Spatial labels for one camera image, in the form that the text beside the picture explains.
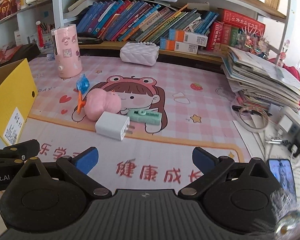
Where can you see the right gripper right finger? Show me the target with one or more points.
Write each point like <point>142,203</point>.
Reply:
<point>213,169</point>

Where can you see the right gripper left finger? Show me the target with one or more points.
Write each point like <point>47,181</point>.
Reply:
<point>75,170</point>

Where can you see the white charger plug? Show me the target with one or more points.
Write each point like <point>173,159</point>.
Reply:
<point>114,126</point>

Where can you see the orange plastic clip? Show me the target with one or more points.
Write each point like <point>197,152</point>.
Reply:
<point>80,102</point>

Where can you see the pink plush toy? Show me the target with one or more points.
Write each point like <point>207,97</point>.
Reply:
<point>98,101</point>

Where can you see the green crocodile hair clip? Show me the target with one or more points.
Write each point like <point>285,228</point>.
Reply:
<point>145,116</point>

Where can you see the blue plastic toy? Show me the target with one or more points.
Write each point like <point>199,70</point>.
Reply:
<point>82,84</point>

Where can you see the yellow cardboard box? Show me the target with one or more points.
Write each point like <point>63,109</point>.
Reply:
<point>17,95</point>

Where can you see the roll of tape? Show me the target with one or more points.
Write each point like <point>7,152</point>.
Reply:
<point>253,119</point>

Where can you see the smartphone with lit screen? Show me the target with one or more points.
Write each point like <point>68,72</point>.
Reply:
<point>283,172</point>

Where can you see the red paper sheets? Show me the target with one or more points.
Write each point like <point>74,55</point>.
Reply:
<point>7,54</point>

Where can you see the pink cartoon table mat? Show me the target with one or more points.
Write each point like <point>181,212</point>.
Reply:
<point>195,107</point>

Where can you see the white power strip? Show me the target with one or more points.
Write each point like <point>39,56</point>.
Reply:
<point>288,127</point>

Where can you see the stack of magazines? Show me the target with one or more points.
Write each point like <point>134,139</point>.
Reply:
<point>259,82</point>

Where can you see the pink cylindrical humidifier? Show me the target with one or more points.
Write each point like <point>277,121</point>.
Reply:
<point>66,50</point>

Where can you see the white quilted handbag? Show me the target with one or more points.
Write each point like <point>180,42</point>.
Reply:
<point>145,53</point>

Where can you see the orange white box lower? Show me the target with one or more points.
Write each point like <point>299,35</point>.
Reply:
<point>170,45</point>

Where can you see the orange white box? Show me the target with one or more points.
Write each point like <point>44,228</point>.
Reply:
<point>170,45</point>
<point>187,37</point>

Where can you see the red book set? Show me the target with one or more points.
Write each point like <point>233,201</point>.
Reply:
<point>232,29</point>

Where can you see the orange white box upper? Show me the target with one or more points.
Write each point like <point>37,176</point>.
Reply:
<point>187,37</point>

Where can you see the row of leaning books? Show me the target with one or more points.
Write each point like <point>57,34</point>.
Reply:
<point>139,21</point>

